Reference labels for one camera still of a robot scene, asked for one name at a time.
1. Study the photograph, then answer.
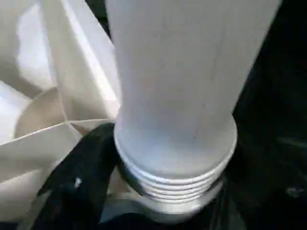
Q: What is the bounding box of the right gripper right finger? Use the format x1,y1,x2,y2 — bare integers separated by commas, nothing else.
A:
223,136,307,230

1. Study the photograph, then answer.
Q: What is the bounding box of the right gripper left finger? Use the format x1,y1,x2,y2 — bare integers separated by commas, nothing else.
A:
23,122,125,230

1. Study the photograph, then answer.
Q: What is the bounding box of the white plastic table top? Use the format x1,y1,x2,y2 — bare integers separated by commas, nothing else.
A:
0,0,135,230

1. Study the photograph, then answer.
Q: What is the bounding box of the white plastic table leg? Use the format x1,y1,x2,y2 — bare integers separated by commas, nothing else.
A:
105,0,283,218

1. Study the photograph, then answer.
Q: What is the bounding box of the black shiny mat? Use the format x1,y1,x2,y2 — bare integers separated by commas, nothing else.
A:
95,0,307,230

